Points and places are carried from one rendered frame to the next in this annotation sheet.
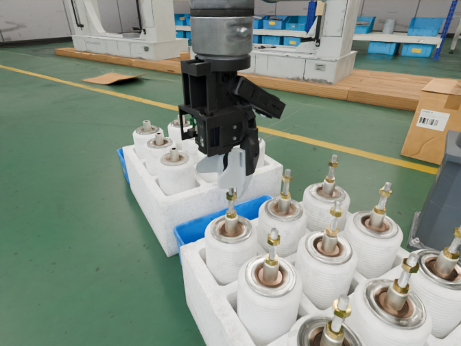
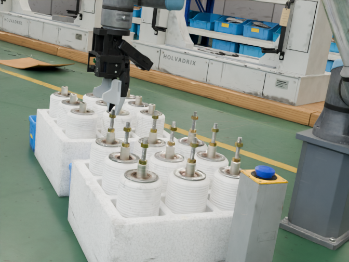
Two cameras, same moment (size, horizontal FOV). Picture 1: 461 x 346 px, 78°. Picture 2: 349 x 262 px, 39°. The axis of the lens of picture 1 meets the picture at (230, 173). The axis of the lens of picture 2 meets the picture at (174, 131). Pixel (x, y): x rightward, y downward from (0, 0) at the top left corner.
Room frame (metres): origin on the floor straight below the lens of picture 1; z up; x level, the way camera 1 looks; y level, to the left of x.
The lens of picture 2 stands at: (-0.82, -0.23, 0.64)
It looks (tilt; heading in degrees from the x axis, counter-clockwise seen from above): 15 degrees down; 3
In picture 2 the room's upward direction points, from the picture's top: 8 degrees clockwise
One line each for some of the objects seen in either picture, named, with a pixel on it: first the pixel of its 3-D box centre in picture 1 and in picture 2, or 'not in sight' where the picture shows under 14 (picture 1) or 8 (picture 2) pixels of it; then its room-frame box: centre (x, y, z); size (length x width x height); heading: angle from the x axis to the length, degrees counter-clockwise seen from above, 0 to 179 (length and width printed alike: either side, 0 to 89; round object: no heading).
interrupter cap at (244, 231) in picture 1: (231, 228); (109, 142); (0.39, 0.00, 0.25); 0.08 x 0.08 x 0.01
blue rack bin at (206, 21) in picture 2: not in sight; (210, 21); (6.21, -0.13, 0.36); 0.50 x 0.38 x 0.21; 146
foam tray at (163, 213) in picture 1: (199, 179); (102, 147); (0.83, 0.11, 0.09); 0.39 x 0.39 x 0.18; 31
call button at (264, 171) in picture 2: not in sight; (264, 172); (0.13, -0.37, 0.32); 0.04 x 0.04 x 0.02
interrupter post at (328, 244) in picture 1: (329, 241); (170, 152); (0.35, -0.16, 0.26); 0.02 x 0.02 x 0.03
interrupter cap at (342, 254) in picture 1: (328, 247); (169, 157); (0.35, -0.16, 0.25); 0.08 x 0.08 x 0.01
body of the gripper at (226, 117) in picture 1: (218, 104); (110, 53); (0.38, 0.02, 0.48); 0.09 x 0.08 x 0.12; 128
